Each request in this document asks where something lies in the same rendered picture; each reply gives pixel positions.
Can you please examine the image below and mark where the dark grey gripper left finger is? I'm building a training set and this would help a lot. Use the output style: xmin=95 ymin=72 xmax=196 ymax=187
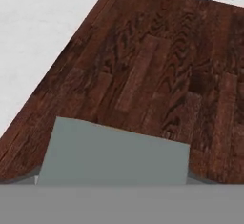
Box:
xmin=5 ymin=165 xmax=42 ymax=186

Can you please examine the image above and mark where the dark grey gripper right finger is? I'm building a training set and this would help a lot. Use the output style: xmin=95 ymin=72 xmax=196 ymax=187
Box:
xmin=185 ymin=166 xmax=223 ymax=186

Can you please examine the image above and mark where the grey block sponge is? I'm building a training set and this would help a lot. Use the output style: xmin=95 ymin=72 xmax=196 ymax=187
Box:
xmin=36 ymin=115 xmax=192 ymax=186

